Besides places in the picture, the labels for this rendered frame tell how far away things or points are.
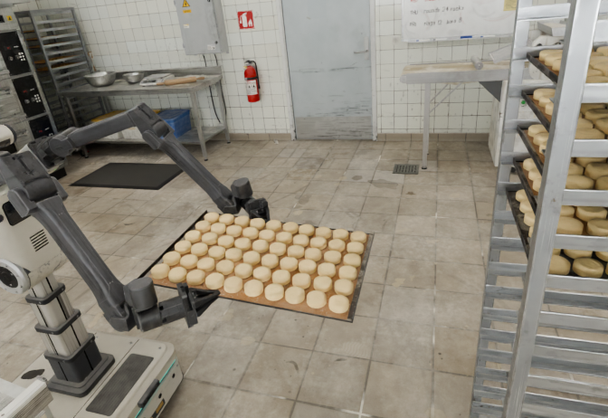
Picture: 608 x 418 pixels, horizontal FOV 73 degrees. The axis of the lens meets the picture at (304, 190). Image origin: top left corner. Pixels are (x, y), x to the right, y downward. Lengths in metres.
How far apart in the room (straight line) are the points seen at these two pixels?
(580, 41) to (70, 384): 2.06
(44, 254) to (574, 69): 1.69
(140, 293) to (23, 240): 0.76
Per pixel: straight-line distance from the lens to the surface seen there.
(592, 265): 0.99
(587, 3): 0.73
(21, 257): 1.77
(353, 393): 2.14
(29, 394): 1.25
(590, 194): 0.85
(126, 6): 6.09
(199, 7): 5.29
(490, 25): 4.83
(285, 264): 1.18
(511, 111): 1.21
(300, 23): 5.06
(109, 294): 1.14
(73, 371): 2.09
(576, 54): 0.74
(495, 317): 1.53
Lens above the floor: 1.68
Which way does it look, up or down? 25 degrees down
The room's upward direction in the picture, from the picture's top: 6 degrees counter-clockwise
